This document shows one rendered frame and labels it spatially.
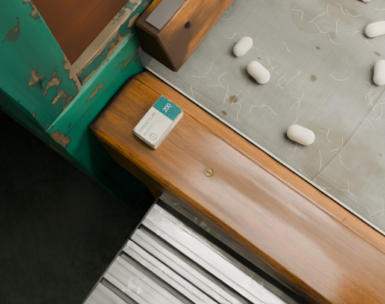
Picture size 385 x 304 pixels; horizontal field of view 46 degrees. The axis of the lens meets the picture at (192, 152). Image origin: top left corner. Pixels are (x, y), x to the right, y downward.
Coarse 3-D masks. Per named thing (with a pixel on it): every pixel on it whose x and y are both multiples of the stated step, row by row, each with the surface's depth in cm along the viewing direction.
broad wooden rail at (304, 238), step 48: (144, 96) 60; (144, 144) 59; (192, 144) 58; (240, 144) 59; (192, 192) 57; (240, 192) 57; (288, 192) 57; (240, 240) 56; (288, 240) 55; (336, 240) 55; (384, 240) 57; (336, 288) 54; (384, 288) 54
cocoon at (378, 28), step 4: (372, 24) 63; (376, 24) 63; (380, 24) 63; (384, 24) 63; (368, 28) 63; (372, 28) 63; (376, 28) 63; (380, 28) 63; (384, 28) 63; (368, 32) 63; (372, 32) 63; (376, 32) 63; (380, 32) 63; (384, 32) 63; (372, 36) 64
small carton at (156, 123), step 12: (156, 108) 58; (168, 108) 58; (180, 108) 58; (144, 120) 57; (156, 120) 57; (168, 120) 57; (144, 132) 57; (156, 132) 57; (168, 132) 58; (156, 144) 57
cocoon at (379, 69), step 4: (380, 60) 62; (384, 60) 62; (376, 64) 62; (380, 64) 62; (384, 64) 61; (376, 68) 62; (380, 68) 61; (384, 68) 61; (376, 72) 62; (380, 72) 61; (384, 72) 61; (376, 76) 61; (380, 76) 61; (384, 76) 61; (376, 80) 62; (380, 80) 61; (384, 80) 61; (380, 84) 62
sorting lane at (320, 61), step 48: (240, 0) 67; (288, 0) 66; (336, 0) 66; (384, 0) 66; (288, 48) 64; (336, 48) 64; (384, 48) 64; (192, 96) 63; (240, 96) 63; (288, 96) 63; (336, 96) 62; (384, 96) 62; (288, 144) 61; (336, 144) 61; (384, 144) 61; (336, 192) 59; (384, 192) 59
